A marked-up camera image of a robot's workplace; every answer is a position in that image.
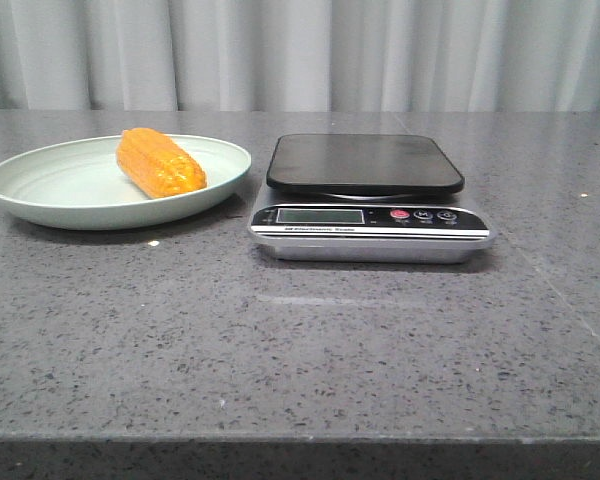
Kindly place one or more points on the orange corn cob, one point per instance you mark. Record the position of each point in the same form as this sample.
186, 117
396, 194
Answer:
157, 165

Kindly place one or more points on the black silver kitchen scale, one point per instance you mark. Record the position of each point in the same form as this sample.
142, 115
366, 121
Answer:
389, 198

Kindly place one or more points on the light green plate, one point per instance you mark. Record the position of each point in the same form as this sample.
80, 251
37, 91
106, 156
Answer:
78, 185

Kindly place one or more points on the white pleated curtain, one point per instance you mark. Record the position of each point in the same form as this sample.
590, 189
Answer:
368, 56

